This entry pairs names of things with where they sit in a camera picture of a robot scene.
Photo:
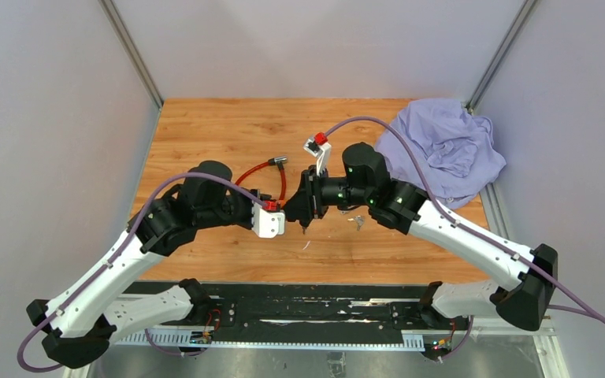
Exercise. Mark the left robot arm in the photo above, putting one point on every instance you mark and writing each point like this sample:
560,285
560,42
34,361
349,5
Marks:
81,323

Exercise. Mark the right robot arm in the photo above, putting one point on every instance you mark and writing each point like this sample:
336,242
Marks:
516,289

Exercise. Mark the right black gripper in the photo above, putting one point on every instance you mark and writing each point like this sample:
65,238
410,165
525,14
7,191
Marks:
307,199

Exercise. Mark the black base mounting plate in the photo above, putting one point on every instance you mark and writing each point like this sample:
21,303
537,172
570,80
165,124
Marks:
238,303

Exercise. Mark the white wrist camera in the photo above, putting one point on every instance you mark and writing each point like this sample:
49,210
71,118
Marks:
318,146
268,220

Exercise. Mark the aluminium frame rail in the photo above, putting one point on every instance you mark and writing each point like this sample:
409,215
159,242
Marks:
384,333

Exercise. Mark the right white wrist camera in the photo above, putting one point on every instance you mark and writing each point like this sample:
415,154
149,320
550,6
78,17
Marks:
318,146

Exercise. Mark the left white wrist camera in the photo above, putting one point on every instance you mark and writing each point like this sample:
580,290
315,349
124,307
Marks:
268,220

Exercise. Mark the lavender crumpled cloth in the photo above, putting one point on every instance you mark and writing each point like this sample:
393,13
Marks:
453,148

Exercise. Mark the silver key pair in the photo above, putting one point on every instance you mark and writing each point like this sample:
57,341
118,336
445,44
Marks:
358,221

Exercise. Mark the orange black padlock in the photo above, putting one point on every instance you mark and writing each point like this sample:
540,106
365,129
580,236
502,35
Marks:
280,202

